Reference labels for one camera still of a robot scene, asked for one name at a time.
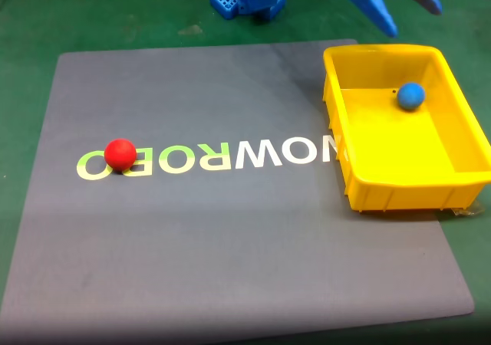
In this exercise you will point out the blue ball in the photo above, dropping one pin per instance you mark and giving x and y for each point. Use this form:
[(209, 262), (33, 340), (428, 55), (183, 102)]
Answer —
[(410, 96)]

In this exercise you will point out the yellow plastic bin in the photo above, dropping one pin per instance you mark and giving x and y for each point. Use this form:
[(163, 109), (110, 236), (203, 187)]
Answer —
[(399, 149)]

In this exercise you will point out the red ball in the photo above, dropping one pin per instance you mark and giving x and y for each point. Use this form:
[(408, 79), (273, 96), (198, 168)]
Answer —
[(120, 154)]

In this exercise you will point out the clear tape piece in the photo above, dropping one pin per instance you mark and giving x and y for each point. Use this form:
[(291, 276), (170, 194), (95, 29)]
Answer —
[(470, 209)]

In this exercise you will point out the grey printed mat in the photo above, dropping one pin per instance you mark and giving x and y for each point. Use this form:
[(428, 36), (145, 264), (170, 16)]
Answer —
[(192, 237)]

